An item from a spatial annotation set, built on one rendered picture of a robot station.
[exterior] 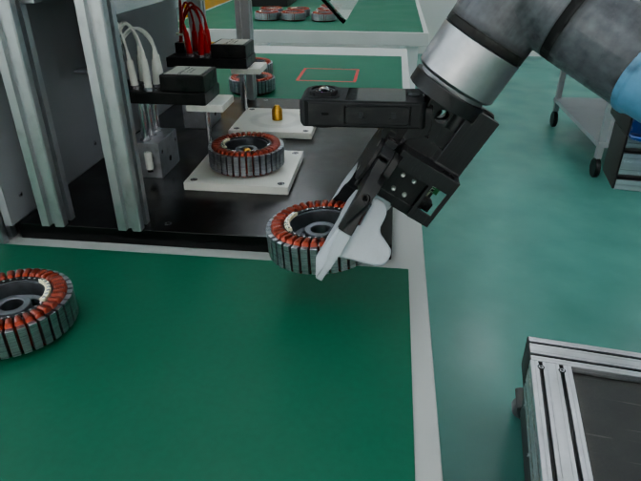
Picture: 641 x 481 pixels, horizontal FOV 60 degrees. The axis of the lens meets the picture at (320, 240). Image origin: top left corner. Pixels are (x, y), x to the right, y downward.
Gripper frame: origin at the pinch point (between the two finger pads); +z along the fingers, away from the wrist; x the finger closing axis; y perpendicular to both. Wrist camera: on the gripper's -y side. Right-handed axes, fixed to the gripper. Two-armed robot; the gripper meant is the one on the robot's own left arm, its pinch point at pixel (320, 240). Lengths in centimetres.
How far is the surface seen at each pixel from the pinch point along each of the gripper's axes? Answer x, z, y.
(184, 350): -12.2, 10.6, -6.9
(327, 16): 209, 13, -17
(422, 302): -1.4, -0.3, 12.5
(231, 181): 20.3, 9.7, -11.8
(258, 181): 20.8, 7.8, -8.6
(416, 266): 5.7, -0.1, 12.2
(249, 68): 48, 3, -20
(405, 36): 184, 0, 15
